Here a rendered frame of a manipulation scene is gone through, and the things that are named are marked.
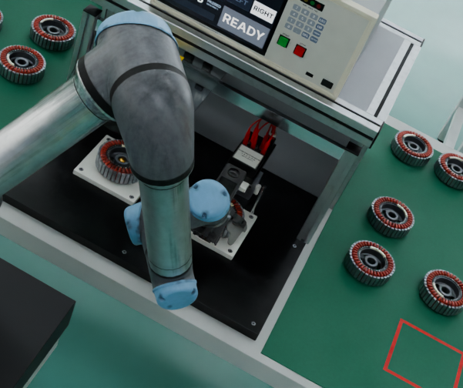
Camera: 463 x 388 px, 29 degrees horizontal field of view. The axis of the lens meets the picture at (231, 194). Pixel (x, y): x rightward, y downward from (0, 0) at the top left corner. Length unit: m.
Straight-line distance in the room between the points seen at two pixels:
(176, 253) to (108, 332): 1.23
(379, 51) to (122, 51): 0.89
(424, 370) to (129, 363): 0.99
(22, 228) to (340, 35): 0.74
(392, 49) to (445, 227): 0.49
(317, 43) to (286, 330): 0.59
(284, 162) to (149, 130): 0.91
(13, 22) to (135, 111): 1.16
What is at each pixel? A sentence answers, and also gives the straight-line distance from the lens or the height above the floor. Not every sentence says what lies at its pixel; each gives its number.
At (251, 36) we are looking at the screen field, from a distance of 1.81.
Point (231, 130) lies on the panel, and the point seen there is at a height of 0.83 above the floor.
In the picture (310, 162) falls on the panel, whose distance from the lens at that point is 2.07.
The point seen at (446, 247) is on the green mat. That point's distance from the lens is 2.23.
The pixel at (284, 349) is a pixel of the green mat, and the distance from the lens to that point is 1.81.
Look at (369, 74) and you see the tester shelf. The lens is 1.95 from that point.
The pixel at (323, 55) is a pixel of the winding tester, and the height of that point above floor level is 1.19.
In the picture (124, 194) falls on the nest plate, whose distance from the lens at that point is 1.91.
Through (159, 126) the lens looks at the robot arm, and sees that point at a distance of 1.22.
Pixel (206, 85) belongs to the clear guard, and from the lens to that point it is 1.79.
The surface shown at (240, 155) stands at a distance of 1.89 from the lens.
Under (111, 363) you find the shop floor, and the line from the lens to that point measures 2.59.
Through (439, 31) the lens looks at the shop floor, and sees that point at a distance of 4.73.
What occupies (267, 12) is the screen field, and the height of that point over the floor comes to 1.22.
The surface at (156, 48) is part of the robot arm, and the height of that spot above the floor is 1.39.
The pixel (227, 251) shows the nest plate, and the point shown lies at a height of 0.78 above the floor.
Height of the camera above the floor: 2.11
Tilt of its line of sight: 42 degrees down
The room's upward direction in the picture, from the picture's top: 24 degrees clockwise
